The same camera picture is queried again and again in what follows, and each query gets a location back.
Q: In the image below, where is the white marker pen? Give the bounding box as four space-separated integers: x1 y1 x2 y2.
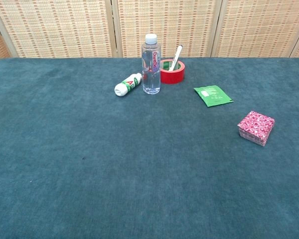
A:
168 44 183 72

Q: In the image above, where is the teal felt table cover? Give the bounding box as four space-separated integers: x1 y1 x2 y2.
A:
0 57 299 239

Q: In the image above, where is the green sachet packet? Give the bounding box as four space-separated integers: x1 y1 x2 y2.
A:
193 85 234 108

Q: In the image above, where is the small white drink bottle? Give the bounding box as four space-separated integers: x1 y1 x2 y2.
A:
114 72 143 97

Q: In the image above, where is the red tape roll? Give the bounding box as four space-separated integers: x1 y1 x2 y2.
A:
160 59 185 85

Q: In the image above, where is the woven bamboo folding screen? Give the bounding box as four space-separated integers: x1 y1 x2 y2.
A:
0 0 299 63

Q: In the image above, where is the clear plastic water bottle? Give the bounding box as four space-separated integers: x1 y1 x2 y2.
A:
141 33 161 95

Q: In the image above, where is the red patterned paper block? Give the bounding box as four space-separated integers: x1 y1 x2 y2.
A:
237 111 276 147

